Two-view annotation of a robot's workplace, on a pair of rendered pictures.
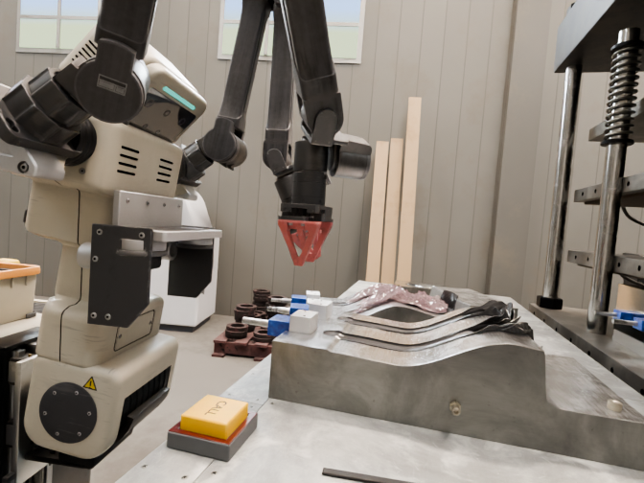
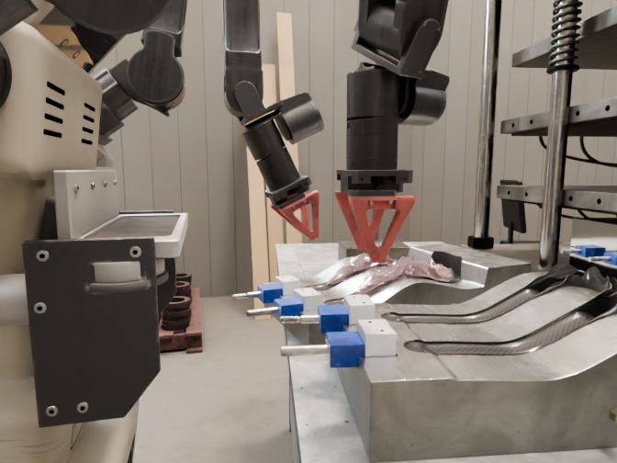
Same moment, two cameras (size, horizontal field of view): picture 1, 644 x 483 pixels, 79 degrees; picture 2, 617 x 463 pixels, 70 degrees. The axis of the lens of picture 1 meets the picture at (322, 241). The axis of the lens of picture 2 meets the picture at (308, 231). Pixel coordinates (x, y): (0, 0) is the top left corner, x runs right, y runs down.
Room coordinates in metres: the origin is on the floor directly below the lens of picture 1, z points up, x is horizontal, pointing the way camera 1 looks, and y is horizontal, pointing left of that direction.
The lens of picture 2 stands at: (0.21, 0.26, 1.10)
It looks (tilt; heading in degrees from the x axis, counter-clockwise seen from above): 8 degrees down; 341
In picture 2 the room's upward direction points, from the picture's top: straight up
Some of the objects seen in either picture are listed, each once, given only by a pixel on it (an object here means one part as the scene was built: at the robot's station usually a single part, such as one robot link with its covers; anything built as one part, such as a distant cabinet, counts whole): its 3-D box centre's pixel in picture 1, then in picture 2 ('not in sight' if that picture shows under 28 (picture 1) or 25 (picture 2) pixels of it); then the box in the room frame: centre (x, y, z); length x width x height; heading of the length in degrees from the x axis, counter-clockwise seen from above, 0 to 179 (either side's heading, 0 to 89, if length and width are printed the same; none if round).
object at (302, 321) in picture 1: (277, 325); (336, 349); (0.67, 0.07, 0.89); 0.13 x 0.05 x 0.05; 76
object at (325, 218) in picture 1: (309, 236); (366, 213); (0.68, 0.02, 1.05); 0.07 x 0.07 x 0.09; 76
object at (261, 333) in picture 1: (275, 318); (144, 300); (3.40, 0.36, 0.20); 1.09 x 0.79 x 0.39; 173
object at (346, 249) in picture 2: (421, 294); (373, 254); (1.44, -0.38, 0.83); 0.20 x 0.15 x 0.07; 76
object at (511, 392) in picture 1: (437, 354); (529, 344); (0.65, -0.21, 0.87); 0.50 x 0.26 x 0.14; 76
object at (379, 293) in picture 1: (398, 296); (394, 266); (1.01, -0.21, 0.90); 0.26 x 0.18 x 0.08; 93
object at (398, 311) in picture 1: (397, 311); (393, 286); (1.02, -0.21, 0.85); 0.50 x 0.26 x 0.11; 93
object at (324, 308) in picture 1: (297, 312); (325, 319); (0.78, 0.04, 0.89); 0.13 x 0.05 x 0.05; 75
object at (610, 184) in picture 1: (606, 236); (555, 170); (1.26, -0.92, 1.10); 0.05 x 0.05 x 1.30
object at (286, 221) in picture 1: (302, 237); (375, 218); (0.64, 0.03, 1.05); 0.07 x 0.07 x 0.09; 76
